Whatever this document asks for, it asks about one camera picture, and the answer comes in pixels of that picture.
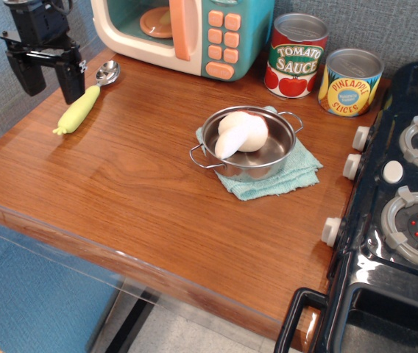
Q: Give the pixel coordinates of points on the spoon with green handle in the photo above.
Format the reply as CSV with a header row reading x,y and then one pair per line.
x,y
73,117

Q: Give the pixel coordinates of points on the clear acrylic table guard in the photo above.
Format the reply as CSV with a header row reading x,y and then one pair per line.
x,y
62,293

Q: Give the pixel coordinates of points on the teal folded cloth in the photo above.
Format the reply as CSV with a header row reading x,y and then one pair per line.
x,y
299,172

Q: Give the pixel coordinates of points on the white plush mushroom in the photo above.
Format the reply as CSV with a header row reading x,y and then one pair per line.
x,y
240,131

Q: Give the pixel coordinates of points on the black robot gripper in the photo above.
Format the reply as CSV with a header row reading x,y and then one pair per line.
x,y
41,39

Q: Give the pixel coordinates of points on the tomato sauce can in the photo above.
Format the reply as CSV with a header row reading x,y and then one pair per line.
x,y
297,47

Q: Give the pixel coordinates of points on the pineapple slices can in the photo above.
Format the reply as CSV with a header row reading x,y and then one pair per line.
x,y
350,80

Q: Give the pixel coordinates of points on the toy microwave teal and cream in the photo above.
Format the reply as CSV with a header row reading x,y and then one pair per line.
x,y
214,39

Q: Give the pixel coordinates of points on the small steel pot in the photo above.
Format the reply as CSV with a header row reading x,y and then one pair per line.
x,y
249,166

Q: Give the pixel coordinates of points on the black toy stove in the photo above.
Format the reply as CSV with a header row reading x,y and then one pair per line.
x,y
371,304

